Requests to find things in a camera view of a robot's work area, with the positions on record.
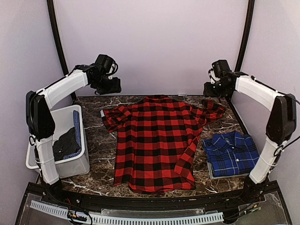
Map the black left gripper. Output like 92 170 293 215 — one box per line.
93 74 121 94

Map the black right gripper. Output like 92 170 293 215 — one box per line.
203 80 230 98

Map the red black plaid shirt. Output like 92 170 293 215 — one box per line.
100 95 225 194

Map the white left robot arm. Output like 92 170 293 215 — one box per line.
26 54 121 185

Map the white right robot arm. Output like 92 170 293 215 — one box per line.
203 60 299 185

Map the blue checked shirt in bin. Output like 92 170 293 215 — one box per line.
63 110 82 159

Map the folded blue plaid shirt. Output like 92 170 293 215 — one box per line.
202 131 259 177

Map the black shirt in bin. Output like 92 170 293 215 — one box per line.
52 127 81 161

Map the white plastic laundry bin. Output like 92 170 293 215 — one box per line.
26 105 90 183

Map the folded grey shirt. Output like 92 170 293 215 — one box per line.
207 162 248 180

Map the right black frame post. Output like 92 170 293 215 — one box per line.
226 0 255 100

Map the black frame post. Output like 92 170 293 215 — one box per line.
226 0 255 100
46 0 77 101

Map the left black frame post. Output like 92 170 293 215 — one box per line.
46 0 77 101

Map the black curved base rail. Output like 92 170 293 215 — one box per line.
22 181 279 212

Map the white slotted cable duct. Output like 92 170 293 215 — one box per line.
30 200 224 225

